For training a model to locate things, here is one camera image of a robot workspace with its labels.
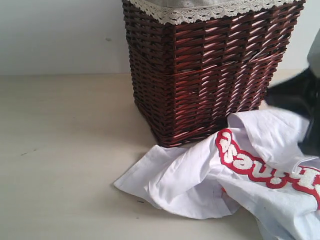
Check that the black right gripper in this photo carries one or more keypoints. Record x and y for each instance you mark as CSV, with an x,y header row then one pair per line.
x,y
301,95

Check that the white t-shirt red lettering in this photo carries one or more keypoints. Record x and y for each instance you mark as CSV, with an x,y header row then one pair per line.
x,y
254,163

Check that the dark brown wicker basket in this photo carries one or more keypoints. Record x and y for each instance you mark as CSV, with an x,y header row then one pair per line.
x,y
188,77

